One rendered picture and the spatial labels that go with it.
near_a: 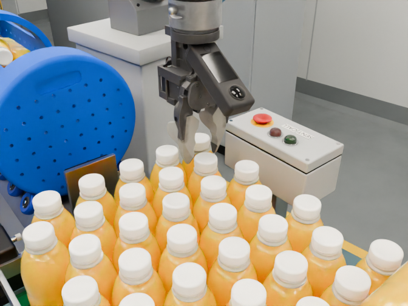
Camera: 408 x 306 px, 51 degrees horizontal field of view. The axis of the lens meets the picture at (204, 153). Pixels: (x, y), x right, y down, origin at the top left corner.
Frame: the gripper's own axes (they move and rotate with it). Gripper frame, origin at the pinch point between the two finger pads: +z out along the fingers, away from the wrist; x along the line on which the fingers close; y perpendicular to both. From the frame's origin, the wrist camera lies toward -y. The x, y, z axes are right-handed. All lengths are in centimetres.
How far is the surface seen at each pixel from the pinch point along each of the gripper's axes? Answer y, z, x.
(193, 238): -14.0, 1.1, 13.2
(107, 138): 23.8, 5.6, 5.7
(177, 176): -1.6, 1.1, 6.6
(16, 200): 32.6, 17.7, 23.5
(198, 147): 4.8, 2.0, -2.6
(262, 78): 113, 55, -137
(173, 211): -7.5, 1.6, 11.7
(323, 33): 152, 56, -247
